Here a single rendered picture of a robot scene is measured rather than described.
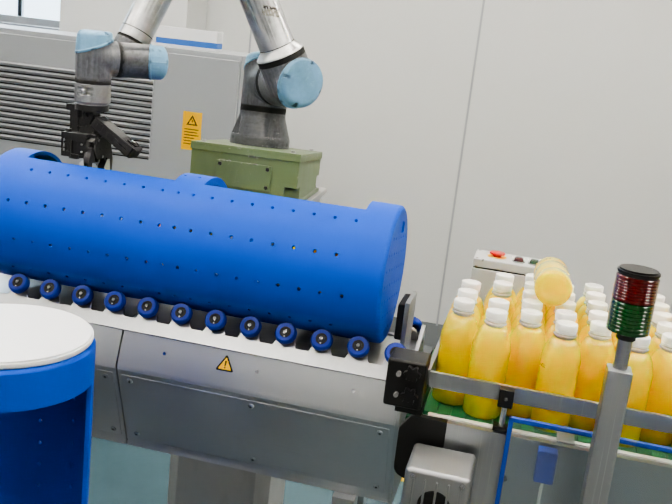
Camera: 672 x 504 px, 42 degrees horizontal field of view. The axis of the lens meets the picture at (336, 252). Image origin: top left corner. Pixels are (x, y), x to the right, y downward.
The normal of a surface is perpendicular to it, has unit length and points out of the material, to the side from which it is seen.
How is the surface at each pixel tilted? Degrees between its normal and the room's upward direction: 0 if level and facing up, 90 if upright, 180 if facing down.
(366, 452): 110
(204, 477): 90
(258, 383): 71
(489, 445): 90
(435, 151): 90
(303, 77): 93
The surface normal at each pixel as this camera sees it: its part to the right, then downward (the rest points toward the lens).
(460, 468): 0.11, -0.97
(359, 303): -0.25, 0.38
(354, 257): -0.17, -0.22
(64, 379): 0.84, 0.22
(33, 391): 0.60, 0.26
